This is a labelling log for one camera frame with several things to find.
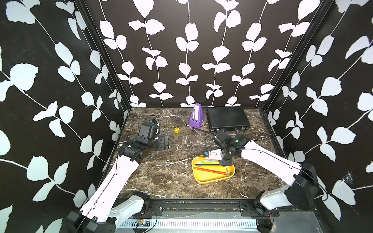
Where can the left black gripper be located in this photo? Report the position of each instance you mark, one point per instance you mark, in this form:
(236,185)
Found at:
(163,142)

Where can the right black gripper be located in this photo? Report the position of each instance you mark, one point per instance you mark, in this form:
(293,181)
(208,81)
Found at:
(227,162)

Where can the large black hex key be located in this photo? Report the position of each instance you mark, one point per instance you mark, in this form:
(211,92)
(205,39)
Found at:
(214,165)

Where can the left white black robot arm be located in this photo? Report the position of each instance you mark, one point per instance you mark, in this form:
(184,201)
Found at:
(100,214)

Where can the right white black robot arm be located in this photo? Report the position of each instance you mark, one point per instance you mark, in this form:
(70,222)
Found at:
(301,185)

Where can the yellow plastic storage tray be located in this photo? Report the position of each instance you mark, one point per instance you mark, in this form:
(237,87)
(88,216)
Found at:
(206,177)

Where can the black ribbed metal case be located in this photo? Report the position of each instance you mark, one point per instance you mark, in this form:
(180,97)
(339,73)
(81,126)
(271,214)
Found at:
(227,119)

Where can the purple metronome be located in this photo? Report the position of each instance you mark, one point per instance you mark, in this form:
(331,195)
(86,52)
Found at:
(196,119)

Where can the white perforated strip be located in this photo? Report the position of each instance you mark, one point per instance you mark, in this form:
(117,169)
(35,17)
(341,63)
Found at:
(192,224)

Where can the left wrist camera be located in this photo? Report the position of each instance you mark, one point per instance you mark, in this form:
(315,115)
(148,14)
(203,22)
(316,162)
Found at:
(149,130)

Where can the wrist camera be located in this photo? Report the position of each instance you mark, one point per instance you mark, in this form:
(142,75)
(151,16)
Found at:
(149,130)
(213,154)

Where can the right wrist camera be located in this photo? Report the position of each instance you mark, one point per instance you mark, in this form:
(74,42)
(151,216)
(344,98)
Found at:
(213,154)

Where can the black mounting rail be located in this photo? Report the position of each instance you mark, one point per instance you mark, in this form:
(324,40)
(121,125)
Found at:
(243,207)

